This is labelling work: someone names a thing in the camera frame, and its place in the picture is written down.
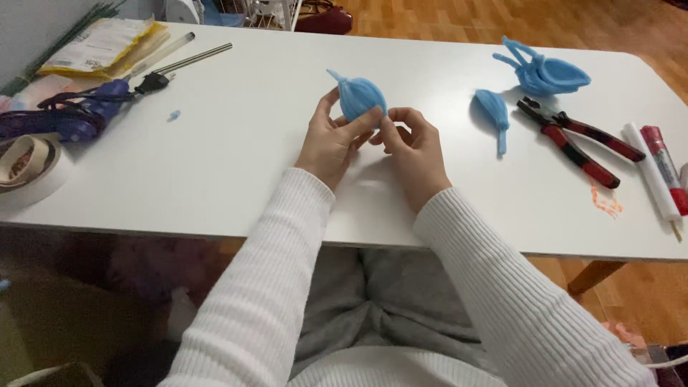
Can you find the wooden table leg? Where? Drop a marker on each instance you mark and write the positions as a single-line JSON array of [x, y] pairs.
[[594, 275]]

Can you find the purple hot glue gun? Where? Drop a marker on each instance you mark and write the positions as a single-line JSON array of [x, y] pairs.
[[70, 115]]

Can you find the striped metal rod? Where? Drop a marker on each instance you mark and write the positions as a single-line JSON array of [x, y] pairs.
[[196, 57]]

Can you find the roll of white tape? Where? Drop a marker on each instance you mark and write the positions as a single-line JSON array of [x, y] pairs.
[[27, 169]]

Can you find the red black pliers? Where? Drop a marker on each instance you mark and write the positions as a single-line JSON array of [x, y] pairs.
[[578, 141]]

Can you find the yellow padded envelope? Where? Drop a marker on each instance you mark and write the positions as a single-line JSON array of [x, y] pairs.
[[105, 48]]

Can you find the red capped clear tube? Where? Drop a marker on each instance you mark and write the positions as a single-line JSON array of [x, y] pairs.
[[665, 164]]

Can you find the white paper roll on stick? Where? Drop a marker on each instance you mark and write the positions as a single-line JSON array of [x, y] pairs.
[[651, 174]]

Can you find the person's left hand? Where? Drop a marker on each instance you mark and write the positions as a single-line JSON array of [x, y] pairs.
[[325, 148]]

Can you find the grey trousers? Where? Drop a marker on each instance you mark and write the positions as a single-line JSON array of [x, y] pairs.
[[379, 306]]

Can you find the small blue scrap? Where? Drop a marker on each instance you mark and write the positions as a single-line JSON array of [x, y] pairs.
[[173, 115]]

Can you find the clear glue stick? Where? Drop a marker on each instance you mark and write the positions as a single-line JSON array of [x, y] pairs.
[[161, 54]]

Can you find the dark red bag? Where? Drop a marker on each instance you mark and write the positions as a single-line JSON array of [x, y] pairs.
[[324, 19]]

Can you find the heap of blue petals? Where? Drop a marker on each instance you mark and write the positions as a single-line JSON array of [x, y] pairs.
[[545, 72]]

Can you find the person's right hand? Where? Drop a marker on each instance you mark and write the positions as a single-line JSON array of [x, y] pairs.
[[416, 156]]

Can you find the blue pipe cleaner petal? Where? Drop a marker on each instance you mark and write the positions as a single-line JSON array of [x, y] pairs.
[[493, 114], [361, 97]]

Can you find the orange scraps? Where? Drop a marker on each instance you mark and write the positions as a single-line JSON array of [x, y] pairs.
[[606, 202]]

